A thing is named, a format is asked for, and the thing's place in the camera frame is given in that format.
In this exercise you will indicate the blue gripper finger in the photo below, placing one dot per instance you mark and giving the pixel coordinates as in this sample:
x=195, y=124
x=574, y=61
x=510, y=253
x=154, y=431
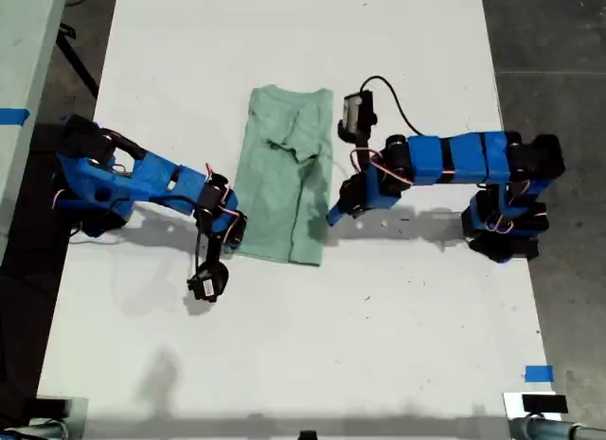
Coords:
x=228, y=250
x=346, y=215
x=335, y=215

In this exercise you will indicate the pale green T-shirt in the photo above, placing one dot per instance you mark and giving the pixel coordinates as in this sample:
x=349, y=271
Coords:
x=279, y=198

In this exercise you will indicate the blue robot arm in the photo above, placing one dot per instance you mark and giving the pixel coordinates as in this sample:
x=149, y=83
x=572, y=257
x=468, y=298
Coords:
x=468, y=158
x=156, y=180

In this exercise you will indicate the small black knob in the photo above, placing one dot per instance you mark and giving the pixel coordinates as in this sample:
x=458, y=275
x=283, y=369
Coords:
x=308, y=435

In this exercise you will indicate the black stand leg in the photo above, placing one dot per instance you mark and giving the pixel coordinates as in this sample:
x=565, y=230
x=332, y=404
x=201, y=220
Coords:
x=78, y=64

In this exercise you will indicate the small black box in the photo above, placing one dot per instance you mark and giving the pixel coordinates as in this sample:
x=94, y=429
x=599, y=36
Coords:
x=544, y=404
x=52, y=408

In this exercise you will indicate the blue tape strip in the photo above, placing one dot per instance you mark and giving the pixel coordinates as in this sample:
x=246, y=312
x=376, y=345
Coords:
x=539, y=374
x=14, y=116

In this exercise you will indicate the grey metal tube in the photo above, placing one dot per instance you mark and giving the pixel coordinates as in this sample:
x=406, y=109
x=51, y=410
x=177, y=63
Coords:
x=544, y=429
x=28, y=431

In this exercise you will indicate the pale side table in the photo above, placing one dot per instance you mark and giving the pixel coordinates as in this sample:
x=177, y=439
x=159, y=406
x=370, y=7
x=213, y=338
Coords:
x=23, y=42

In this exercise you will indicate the black camera stalk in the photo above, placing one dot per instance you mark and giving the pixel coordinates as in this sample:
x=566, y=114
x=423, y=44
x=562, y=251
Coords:
x=363, y=151
x=211, y=251

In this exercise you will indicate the black camera box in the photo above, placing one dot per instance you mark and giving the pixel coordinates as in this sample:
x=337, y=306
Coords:
x=355, y=116
x=208, y=284

